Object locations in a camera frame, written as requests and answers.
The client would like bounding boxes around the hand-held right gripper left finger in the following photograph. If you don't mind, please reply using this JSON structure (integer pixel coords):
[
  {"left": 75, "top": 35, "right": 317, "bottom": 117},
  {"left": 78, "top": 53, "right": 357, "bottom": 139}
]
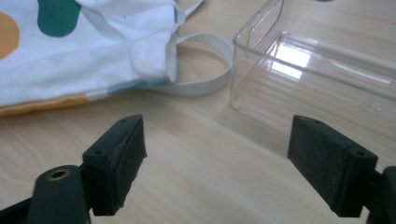
[{"left": 81, "top": 114, "right": 149, "bottom": 217}]

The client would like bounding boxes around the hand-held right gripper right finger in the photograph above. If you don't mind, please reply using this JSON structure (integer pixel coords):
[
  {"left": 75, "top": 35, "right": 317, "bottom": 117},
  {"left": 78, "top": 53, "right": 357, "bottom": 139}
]
[{"left": 287, "top": 114, "right": 379, "bottom": 218}]

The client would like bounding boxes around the clear plastic box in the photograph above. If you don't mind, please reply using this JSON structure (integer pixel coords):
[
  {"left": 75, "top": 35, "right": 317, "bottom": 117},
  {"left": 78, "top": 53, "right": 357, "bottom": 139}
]
[{"left": 229, "top": 0, "right": 396, "bottom": 147}]

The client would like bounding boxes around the white dotted tote bag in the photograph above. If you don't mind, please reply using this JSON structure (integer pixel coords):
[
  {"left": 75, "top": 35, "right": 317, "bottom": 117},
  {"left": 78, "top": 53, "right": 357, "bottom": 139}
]
[{"left": 0, "top": 0, "right": 235, "bottom": 119}]

